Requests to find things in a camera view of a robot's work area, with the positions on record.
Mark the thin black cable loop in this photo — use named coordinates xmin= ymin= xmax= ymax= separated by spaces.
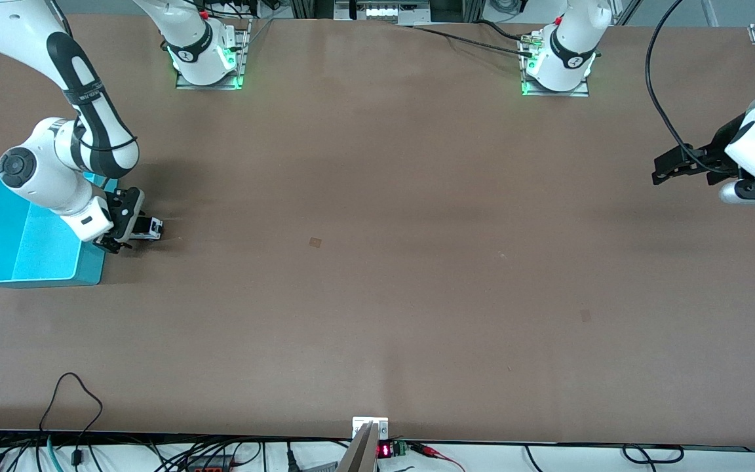
xmin=39 ymin=372 xmax=104 ymax=467

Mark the white jeep toy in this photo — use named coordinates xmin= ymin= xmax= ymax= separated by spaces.
xmin=130 ymin=216 xmax=165 ymax=242

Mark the short black table cable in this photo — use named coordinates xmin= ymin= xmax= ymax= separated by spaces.
xmin=476 ymin=18 xmax=537 ymax=41

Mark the teal cable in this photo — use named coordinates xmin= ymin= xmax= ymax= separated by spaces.
xmin=45 ymin=434 xmax=65 ymax=472

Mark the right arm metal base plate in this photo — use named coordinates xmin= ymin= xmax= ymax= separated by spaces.
xmin=174 ymin=18 xmax=250 ymax=91

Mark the aluminium camera mount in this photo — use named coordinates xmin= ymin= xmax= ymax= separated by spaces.
xmin=337 ymin=416 xmax=390 ymax=472

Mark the red clip lead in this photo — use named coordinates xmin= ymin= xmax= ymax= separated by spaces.
xmin=409 ymin=443 xmax=467 ymax=472

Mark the long black table cable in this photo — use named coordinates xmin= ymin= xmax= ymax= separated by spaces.
xmin=410 ymin=25 xmax=535 ymax=58

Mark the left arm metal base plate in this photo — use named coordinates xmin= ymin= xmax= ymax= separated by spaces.
xmin=519 ymin=36 xmax=591 ymax=98

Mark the blue plastic bin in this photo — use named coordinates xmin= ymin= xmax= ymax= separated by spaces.
xmin=0 ymin=172 xmax=119 ymax=289

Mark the black coiled cable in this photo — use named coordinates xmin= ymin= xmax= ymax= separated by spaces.
xmin=621 ymin=444 xmax=685 ymax=466

